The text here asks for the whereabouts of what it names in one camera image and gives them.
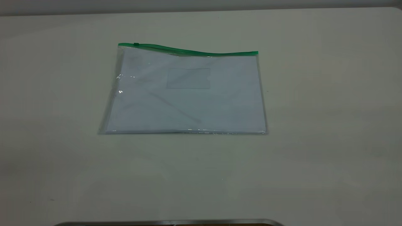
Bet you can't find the transparent zip bag green zipper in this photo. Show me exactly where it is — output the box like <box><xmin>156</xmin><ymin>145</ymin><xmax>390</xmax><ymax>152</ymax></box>
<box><xmin>97</xmin><ymin>43</ymin><xmax>269</xmax><ymax>136</ymax></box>

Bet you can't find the silver metal edge strip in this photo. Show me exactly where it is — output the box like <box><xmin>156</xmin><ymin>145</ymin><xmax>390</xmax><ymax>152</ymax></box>
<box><xmin>53</xmin><ymin>219</ymin><xmax>285</xmax><ymax>226</ymax></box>

